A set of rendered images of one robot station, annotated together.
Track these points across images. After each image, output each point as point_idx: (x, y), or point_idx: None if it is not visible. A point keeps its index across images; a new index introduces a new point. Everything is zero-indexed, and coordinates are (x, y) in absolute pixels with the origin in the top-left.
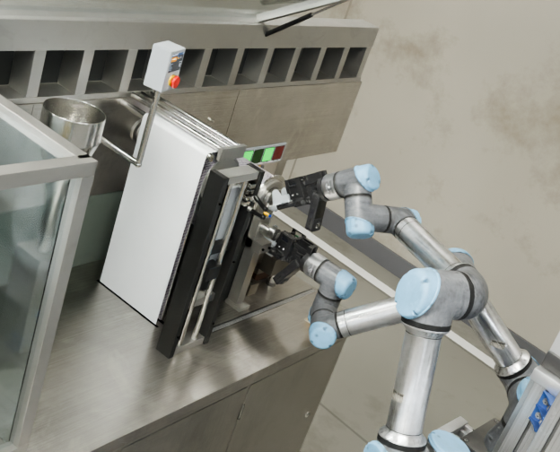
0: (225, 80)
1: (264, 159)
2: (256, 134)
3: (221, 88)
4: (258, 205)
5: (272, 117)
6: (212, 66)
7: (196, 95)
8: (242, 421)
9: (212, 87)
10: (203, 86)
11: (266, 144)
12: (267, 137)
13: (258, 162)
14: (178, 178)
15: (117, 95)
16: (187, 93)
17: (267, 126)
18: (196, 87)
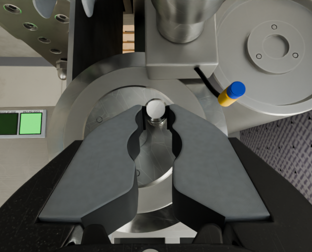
0: (115, 241)
1: None
2: (21, 158)
3: (125, 234)
4: (204, 116)
5: None
6: (122, 239)
7: (172, 227)
8: None
9: (144, 236)
10: (162, 237)
11: None
12: None
13: (1, 113)
14: None
15: None
16: (193, 230)
17: None
18: (176, 237)
